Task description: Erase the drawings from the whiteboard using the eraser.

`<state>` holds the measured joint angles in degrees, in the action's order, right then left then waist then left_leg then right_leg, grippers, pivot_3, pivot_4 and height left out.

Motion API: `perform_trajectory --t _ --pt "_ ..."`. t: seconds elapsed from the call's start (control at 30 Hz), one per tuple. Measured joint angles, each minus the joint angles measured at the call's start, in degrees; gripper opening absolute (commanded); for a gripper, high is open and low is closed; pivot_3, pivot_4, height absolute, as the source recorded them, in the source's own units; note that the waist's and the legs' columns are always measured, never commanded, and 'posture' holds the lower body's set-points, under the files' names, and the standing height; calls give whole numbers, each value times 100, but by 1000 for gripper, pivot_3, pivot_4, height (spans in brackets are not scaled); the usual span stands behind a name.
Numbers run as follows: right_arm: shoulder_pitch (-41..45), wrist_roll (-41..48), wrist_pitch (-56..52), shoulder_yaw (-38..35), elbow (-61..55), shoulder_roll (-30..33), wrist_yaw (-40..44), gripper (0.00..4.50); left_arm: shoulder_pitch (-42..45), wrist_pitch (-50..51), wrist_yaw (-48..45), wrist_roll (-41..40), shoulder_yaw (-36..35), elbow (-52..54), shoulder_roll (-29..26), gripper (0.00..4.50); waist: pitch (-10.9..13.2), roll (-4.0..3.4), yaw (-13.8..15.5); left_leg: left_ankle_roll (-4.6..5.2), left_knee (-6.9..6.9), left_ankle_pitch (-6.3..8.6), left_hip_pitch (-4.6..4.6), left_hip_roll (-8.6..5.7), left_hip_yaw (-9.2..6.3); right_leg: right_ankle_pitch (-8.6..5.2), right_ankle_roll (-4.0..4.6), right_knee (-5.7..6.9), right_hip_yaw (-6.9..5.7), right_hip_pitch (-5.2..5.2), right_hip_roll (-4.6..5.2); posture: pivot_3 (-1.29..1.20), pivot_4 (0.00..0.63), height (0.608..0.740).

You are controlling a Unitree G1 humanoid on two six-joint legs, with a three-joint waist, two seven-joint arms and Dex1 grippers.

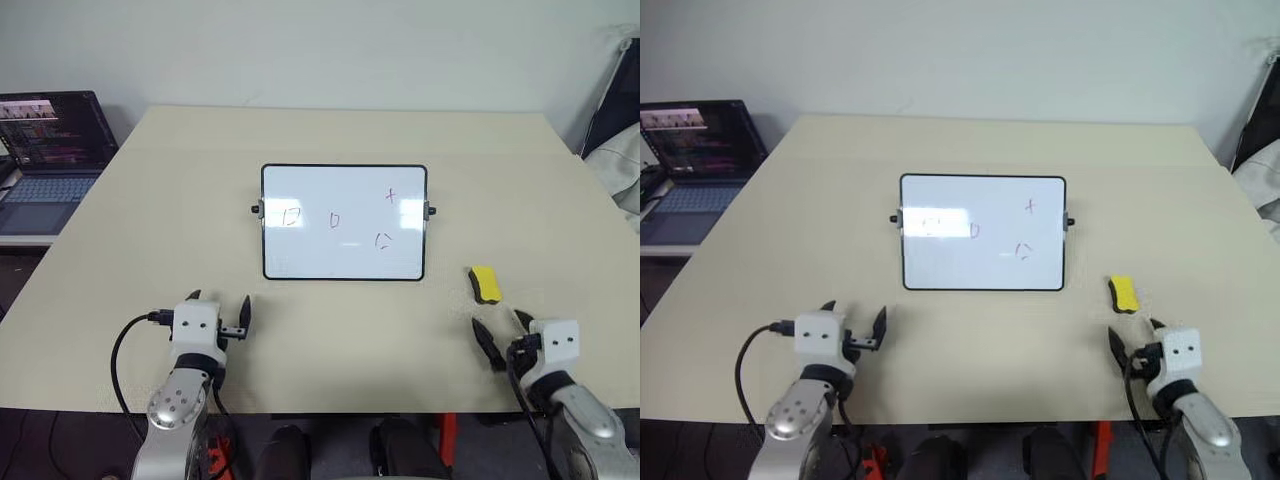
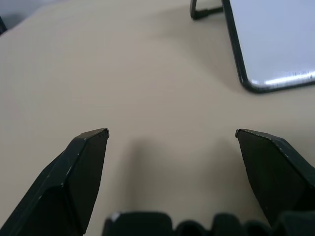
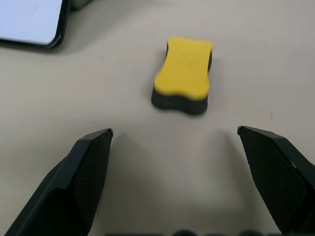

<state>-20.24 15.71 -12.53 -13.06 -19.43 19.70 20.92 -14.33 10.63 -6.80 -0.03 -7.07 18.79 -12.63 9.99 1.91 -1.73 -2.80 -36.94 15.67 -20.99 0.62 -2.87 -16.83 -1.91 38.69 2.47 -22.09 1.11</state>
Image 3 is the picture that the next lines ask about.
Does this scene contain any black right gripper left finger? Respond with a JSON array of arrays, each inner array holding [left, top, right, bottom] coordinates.
[[0, 128, 114, 236]]

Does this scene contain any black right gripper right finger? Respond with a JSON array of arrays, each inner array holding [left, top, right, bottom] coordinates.
[[237, 125, 315, 236]]

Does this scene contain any yellow and black eraser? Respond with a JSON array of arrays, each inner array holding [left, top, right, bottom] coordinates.
[[151, 36, 214, 116]]

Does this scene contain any black-framed whiteboard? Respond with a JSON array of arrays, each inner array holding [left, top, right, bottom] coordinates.
[[0, 0, 72, 50]]

